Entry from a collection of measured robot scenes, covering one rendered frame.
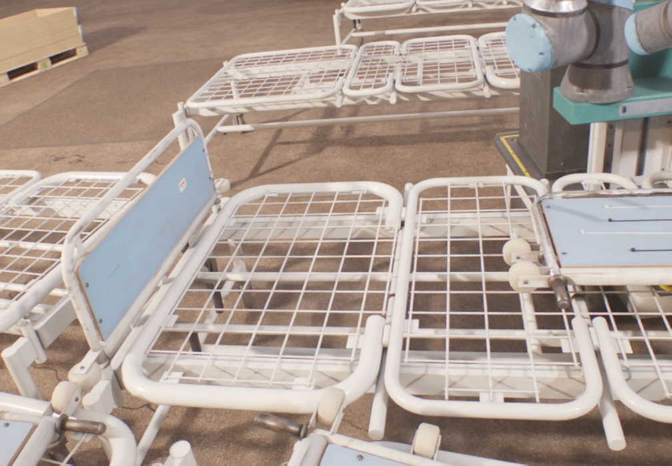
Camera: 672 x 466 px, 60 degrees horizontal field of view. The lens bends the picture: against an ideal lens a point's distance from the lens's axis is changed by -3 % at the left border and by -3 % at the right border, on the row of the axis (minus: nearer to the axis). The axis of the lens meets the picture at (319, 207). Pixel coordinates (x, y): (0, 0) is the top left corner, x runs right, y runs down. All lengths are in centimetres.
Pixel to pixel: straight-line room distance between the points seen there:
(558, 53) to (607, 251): 51
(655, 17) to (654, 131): 82
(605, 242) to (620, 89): 50
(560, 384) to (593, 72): 85
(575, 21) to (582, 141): 69
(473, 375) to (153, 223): 82
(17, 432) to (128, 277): 41
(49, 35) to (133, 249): 596
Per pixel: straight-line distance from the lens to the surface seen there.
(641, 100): 179
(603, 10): 169
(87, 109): 523
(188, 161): 170
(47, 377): 225
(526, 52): 159
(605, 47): 170
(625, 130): 210
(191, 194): 171
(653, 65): 196
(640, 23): 140
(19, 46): 709
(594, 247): 137
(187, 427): 186
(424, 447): 97
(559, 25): 156
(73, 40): 746
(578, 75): 174
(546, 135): 214
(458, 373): 122
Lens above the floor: 130
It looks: 28 degrees down
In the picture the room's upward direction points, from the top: 8 degrees counter-clockwise
